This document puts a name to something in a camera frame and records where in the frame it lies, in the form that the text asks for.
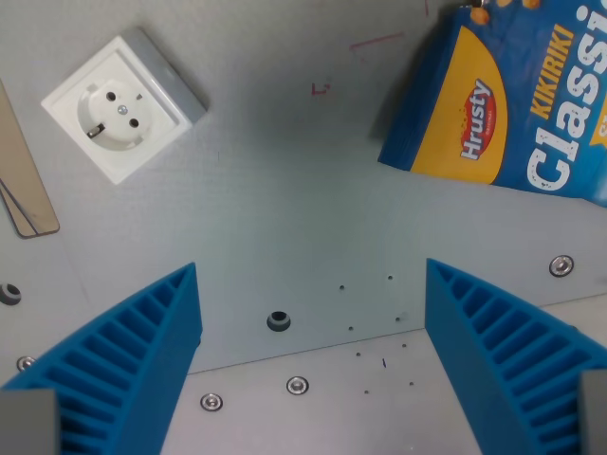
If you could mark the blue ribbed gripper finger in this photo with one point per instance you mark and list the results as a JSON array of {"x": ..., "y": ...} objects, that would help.
[
  {"x": 502, "y": 351},
  {"x": 128, "y": 351}
]

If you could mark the white wall power socket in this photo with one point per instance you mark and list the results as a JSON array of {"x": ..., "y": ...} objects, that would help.
[{"x": 124, "y": 105}]

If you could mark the silver table screw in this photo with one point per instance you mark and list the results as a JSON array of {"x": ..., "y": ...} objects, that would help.
[
  {"x": 25, "y": 363},
  {"x": 298, "y": 385},
  {"x": 211, "y": 402},
  {"x": 561, "y": 265}
]

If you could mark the blue Hrusty Classic snack box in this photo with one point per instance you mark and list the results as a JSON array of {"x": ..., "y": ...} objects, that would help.
[{"x": 512, "y": 95}]

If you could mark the thin wooden plate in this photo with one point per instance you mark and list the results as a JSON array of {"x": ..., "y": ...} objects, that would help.
[{"x": 21, "y": 175}]

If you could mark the grey rubber grommet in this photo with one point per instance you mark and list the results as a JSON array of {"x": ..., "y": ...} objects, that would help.
[
  {"x": 8, "y": 294},
  {"x": 279, "y": 321}
]

